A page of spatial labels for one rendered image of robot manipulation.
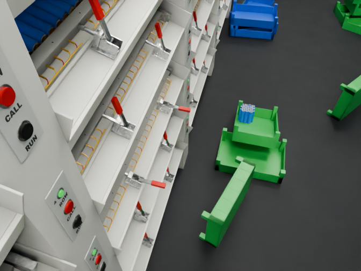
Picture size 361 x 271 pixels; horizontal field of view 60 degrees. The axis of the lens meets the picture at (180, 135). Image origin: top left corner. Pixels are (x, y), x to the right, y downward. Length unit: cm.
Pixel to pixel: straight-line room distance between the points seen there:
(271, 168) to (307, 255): 41
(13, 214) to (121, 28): 34
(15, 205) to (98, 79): 21
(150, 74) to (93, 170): 29
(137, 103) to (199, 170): 81
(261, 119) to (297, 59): 62
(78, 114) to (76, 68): 8
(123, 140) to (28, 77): 34
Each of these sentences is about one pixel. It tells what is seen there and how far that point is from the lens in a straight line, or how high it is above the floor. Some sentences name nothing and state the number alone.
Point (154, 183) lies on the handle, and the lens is 76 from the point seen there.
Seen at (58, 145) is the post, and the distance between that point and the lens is 38.
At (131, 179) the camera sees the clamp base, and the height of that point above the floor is 56.
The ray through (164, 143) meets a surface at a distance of 107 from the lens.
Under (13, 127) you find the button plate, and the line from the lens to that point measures 31.
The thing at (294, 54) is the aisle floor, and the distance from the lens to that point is 223.
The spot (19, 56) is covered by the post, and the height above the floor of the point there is 104.
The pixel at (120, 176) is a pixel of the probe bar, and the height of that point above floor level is 57.
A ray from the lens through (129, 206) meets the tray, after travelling 77.
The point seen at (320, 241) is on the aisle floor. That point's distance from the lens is 141.
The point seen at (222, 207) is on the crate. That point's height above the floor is 20.
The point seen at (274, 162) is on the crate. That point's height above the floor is 0.
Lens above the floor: 120
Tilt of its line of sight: 49 degrees down
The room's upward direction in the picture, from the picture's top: straight up
